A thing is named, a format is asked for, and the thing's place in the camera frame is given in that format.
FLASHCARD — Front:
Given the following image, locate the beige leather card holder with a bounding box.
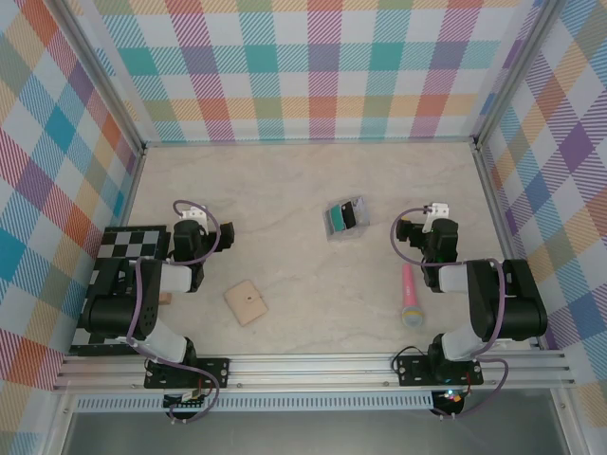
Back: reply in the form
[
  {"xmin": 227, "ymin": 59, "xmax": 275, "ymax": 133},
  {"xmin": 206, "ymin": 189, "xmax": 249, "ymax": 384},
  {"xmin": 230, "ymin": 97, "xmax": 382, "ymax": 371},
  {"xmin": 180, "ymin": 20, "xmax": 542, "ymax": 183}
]
[{"xmin": 223, "ymin": 280, "xmax": 269, "ymax": 327}]

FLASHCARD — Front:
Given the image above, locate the pink toy microphone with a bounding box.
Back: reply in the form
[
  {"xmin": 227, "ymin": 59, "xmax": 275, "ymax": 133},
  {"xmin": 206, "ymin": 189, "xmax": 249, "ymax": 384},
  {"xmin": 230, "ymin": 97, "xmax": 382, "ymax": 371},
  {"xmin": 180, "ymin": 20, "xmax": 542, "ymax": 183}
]
[{"xmin": 400, "ymin": 264, "xmax": 425, "ymax": 329}]

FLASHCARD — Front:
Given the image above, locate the clear plastic box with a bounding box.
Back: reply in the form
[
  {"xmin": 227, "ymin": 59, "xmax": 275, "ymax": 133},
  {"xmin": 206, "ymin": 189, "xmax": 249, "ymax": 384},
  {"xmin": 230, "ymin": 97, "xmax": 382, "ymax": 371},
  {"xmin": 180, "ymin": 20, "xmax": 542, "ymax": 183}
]
[{"xmin": 323, "ymin": 193, "xmax": 372, "ymax": 244}]

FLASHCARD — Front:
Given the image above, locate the black grey checkerboard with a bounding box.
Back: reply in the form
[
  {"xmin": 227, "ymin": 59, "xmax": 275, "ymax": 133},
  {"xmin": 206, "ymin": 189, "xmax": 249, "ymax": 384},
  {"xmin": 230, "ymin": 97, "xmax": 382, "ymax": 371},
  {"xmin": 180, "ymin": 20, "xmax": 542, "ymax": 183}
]
[{"xmin": 68, "ymin": 225, "xmax": 171, "ymax": 356}]

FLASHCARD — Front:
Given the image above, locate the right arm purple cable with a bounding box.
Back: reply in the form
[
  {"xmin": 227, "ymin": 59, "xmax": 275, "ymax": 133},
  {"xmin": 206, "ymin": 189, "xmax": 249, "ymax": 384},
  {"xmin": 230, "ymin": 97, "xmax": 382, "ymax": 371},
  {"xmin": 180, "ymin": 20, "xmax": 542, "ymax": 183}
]
[{"xmin": 389, "ymin": 203, "xmax": 511, "ymax": 421}]

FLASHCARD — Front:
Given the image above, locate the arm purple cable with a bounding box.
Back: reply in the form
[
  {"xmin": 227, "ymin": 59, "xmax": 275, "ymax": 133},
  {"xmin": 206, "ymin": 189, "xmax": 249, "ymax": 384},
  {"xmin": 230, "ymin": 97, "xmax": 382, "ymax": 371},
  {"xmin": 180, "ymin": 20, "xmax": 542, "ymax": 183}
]
[
  {"xmin": 389, "ymin": 203, "xmax": 511, "ymax": 421},
  {"xmin": 125, "ymin": 199, "xmax": 222, "ymax": 424}
]

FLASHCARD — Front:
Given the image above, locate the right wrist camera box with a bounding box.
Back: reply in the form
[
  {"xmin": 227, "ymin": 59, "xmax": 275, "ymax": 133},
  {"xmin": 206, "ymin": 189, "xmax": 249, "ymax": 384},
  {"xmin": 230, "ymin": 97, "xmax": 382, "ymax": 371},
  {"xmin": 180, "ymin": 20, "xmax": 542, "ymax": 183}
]
[{"xmin": 424, "ymin": 202, "xmax": 450, "ymax": 233}]

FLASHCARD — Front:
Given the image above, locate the right aluminium floor rail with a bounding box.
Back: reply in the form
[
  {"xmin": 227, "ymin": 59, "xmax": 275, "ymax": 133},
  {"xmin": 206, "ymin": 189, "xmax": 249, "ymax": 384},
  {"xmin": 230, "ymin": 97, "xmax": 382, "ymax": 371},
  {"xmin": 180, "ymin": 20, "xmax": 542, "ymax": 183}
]
[{"xmin": 472, "ymin": 141, "xmax": 542, "ymax": 352}]

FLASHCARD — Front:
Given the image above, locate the aluminium floor rail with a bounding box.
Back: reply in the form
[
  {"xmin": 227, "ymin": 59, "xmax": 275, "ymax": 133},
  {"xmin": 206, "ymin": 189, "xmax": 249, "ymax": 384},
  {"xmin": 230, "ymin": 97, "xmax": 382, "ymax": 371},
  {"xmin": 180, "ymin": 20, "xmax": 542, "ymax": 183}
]
[
  {"xmin": 116, "ymin": 146, "xmax": 147, "ymax": 228},
  {"xmin": 472, "ymin": 141, "xmax": 542, "ymax": 352}
]

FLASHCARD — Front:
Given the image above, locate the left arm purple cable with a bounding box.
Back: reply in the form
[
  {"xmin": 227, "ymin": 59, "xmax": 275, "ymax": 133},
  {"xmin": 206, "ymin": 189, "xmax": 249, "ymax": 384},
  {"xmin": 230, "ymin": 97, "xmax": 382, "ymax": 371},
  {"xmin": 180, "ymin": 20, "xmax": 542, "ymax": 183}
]
[{"xmin": 125, "ymin": 199, "xmax": 222, "ymax": 424}]

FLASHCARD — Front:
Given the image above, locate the left aluminium floor rail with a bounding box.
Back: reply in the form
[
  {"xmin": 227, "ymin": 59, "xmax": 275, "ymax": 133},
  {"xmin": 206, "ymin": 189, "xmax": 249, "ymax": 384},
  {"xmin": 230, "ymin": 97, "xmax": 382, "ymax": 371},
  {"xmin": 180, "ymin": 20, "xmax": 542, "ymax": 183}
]
[{"xmin": 116, "ymin": 146, "xmax": 147, "ymax": 228}]

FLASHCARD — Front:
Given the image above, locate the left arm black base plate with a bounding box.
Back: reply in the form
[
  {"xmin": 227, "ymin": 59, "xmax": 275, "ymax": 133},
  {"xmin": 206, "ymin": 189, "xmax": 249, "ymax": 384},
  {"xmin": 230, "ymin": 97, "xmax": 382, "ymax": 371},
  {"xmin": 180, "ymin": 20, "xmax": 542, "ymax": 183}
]
[{"xmin": 143, "ymin": 357, "xmax": 232, "ymax": 391}]

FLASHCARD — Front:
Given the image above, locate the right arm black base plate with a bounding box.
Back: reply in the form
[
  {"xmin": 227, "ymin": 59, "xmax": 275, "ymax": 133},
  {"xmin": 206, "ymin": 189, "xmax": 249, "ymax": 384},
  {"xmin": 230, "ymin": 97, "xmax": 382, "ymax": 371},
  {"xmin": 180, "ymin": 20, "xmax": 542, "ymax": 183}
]
[{"xmin": 394, "ymin": 354, "xmax": 485, "ymax": 388}]

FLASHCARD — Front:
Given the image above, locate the aluminium mounting rail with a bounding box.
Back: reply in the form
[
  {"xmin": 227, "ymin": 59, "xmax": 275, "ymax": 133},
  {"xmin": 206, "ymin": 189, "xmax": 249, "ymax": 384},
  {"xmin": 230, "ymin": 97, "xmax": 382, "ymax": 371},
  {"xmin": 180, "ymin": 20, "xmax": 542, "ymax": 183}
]
[{"xmin": 51, "ymin": 350, "xmax": 576, "ymax": 393}]

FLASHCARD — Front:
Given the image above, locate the right aluminium frame post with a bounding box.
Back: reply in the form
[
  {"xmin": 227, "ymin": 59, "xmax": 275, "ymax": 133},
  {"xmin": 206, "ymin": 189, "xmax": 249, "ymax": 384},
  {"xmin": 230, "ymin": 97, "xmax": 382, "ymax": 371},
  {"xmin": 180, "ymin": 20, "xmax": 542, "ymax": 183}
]
[{"xmin": 473, "ymin": 0, "xmax": 565, "ymax": 148}]

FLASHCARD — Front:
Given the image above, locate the aluminium frame post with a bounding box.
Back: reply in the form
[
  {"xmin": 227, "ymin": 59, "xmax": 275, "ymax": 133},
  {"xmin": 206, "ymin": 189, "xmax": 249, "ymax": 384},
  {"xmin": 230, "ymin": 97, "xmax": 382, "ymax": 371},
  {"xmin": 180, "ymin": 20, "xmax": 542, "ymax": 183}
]
[
  {"xmin": 55, "ymin": 0, "xmax": 146, "ymax": 155},
  {"xmin": 473, "ymin": 0, "xmax": 565, "ymax": 148}
]

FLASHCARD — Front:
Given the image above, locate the left aluminium frame post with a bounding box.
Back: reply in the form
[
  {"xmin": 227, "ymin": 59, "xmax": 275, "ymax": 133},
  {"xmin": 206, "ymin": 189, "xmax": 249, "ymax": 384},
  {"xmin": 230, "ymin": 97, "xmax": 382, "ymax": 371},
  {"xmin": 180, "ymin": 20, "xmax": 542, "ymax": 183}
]
[{"xmin": 55, "ymin": 0, "xmax": 146, "ymax": 155}]

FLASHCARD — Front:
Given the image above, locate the slotted white cable duct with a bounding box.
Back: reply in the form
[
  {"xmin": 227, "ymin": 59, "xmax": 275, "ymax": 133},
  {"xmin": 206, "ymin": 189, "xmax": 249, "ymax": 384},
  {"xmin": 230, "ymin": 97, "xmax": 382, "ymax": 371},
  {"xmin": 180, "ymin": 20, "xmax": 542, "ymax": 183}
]
[{"xmin": 74, "ymin": 396, "xmax": 435, "ymax": 412}]

